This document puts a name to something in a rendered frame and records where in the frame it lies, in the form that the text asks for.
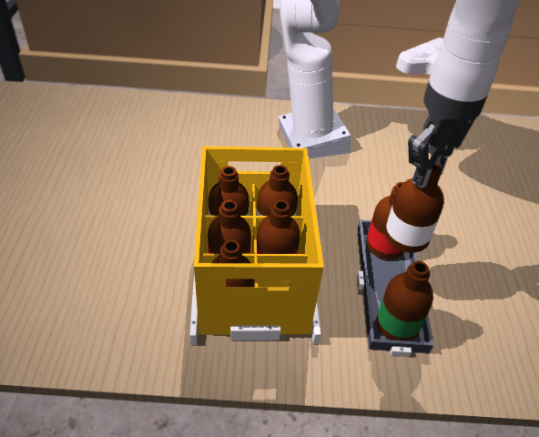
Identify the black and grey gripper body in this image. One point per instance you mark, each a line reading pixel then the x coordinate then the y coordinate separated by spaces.
pixel 443 112

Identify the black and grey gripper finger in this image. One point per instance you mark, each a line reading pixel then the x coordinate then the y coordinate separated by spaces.
pixel 460 127
pixel 419 149

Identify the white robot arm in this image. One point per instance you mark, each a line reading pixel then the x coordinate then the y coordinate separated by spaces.
pixel 463 70

